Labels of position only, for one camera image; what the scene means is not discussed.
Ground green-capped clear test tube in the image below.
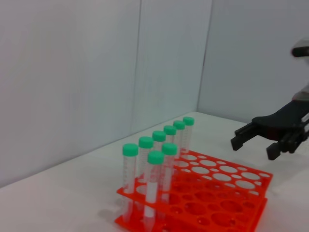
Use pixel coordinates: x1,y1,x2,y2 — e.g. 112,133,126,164
183,116,195,154
122,143,140,223
173,120,186,159
161,143,178,203
138,136,154,184
143,150,165,230
152,130,167,152
163,125,177,145

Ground orange plastic test tube rack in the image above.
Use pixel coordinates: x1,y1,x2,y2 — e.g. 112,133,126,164
114,149,274,232

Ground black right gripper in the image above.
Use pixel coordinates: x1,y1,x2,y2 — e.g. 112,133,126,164
230,100,309,160

